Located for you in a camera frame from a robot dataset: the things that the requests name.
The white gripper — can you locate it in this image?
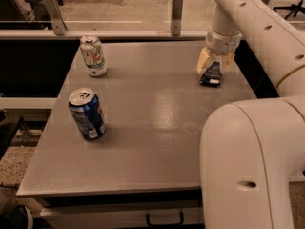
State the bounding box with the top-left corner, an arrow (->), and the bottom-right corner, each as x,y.
196,30 -> 240,76

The dark blue rxbar wrapper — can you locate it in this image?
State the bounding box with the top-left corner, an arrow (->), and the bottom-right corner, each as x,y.
199,62 -> 220,87

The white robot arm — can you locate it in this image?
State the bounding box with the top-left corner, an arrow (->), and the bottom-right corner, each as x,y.
199,0 -> 305,229

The black office chair base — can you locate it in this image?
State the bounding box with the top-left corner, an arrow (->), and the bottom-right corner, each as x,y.
273,0 -> 305,20

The white 7up soda can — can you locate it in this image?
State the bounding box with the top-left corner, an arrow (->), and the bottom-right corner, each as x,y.
80,35 -> 107,76

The blue pepsi soda can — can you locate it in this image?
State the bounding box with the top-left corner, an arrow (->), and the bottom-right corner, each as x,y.
69,88 -> 107,140

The white table drawer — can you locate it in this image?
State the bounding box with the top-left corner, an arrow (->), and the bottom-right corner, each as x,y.
40,200 -> 204,229

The dark side table left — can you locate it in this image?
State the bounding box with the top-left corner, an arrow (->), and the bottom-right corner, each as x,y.
0,110 -> 24,159

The middle metal railing bracket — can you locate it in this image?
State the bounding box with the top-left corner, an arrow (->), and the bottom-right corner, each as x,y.
171,0 -> 183,36

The metal railing bracket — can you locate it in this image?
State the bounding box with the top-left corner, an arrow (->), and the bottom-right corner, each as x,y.
171,0 -> 183,36
43,0 -> 67,35

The left metal railing bracket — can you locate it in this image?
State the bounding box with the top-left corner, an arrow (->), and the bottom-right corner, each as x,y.
43,0 -> 67,35

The black drawer handle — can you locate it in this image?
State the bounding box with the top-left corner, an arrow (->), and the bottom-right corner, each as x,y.
146,212 -> 184,229

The horizontal metal rail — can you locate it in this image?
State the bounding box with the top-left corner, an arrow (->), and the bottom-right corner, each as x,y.
0,30 -> 207,40

